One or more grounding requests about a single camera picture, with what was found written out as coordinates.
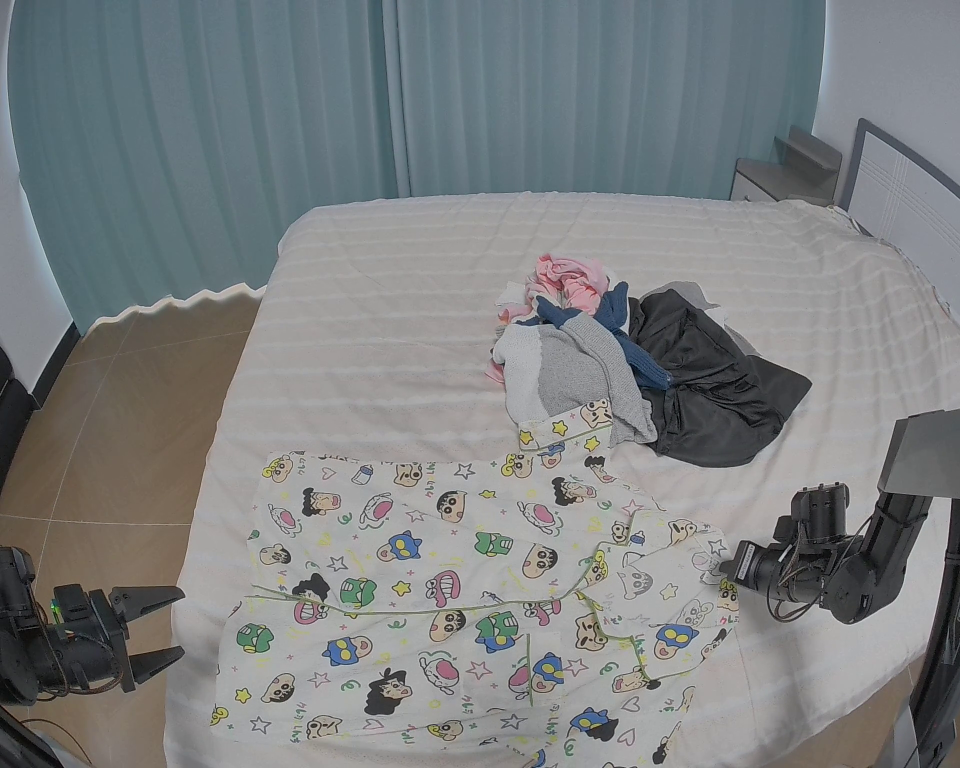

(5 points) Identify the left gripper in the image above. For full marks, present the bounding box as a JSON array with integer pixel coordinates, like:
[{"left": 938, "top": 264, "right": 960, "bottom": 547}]
[{"left": 36, "top": 585, "right": 187, "bottom": 693}]

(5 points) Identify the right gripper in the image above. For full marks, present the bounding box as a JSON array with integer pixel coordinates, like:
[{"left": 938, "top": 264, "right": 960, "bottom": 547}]
[{"left": 729, "top": 540, "right": 828, "bottom": 603}]

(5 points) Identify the white printed pyjama top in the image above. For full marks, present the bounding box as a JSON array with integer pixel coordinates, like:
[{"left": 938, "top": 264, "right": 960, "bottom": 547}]
[{"left": 210, "top": 401, "right": 744, "bottom": 768}]

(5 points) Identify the pile of clothes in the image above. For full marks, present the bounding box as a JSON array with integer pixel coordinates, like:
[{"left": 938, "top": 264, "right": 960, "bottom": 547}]
[{"left": 486, "top": 251, "right": 815, "bottom": 470}]

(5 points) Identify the grey white bedside table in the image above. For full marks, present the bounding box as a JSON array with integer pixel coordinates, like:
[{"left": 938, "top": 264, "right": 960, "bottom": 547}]
[{"left": 731, "top": 123, "right": 845, "bottom": 205}]

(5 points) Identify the bed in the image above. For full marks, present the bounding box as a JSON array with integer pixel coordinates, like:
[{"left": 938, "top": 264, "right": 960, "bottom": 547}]
[{"left": 161, "top": 116, "right": 960, "bottom": 768}]

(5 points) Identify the blue-green curtain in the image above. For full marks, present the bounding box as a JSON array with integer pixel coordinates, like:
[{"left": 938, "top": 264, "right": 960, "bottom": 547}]
[
  {"left": 382, "top": 0, "right": 826, "bottom": 204},
  {"left": 6, "top": 0, "right": 412, "bottom": 333}
]

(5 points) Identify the black cable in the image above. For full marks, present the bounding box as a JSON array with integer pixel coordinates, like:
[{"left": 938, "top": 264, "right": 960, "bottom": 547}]
[
  {"left": 18, "top": 716, "right": 95, "bottom": 768},
  {"left": 765, "top": 581, "right": 822, "bottom": 624}
]

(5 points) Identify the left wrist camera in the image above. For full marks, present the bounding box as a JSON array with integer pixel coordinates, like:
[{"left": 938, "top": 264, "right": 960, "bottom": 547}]
[{"left": 46, "top": 582, "right": 93, "bottom": 627}]

